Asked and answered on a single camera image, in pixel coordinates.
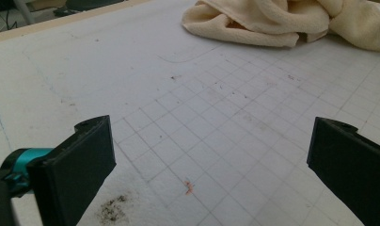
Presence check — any cream towel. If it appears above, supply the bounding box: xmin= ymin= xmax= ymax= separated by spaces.
xmin=182 ymin=0 xmax=380 ymax=53

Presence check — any black round stool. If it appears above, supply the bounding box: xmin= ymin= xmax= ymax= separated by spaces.
xmin=53 ymin=0 xmax=127 ymax=17

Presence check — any white desk leg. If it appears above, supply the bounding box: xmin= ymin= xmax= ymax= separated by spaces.
xmin=12 ymin=0 xmax=36 ymax=26

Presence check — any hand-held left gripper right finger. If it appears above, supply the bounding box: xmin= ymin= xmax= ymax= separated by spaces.
xmin=306 ymin=116 xmax=380 ymax=226

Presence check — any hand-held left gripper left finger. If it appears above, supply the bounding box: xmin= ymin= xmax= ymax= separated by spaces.
xmin=26 ymin=114 xmax=117 ymax=226

